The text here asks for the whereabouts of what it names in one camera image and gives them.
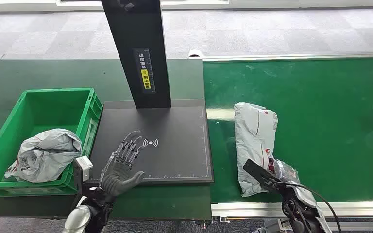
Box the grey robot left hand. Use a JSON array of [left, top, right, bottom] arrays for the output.
[[100, 130, 146, 197]]

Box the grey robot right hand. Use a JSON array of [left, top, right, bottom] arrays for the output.
[[268, 157, 300, 185]]

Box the grey courier bag red print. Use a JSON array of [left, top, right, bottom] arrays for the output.
[[234, 102, 279, 198]]

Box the green conveyor belt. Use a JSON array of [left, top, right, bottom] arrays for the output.
[[203, 58, 373, 204]]

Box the green plastic crate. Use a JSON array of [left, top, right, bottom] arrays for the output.
[[0, 88, 104, 197]]

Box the crumpled grey courier bag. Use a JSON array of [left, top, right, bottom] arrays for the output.
[[4, 128, 83, 184]]

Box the black yellow label sticker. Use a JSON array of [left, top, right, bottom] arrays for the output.
[[132, 47, 157, 95]]

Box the black scale column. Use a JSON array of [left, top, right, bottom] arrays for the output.
[[101, 0, 172, 110]]

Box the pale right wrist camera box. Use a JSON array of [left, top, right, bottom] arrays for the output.
[[242, 159, 284, 191]]

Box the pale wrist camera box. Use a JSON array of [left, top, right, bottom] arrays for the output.
[[242, 159, 284, 191], [73, 156, 94, 194]]

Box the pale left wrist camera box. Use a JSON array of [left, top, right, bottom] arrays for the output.
[[73, 156, 94, 194]]

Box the aluminium conveyor side rail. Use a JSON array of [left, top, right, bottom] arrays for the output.
[[211, 201, 373, 220], [188, 53, 373, 62]]

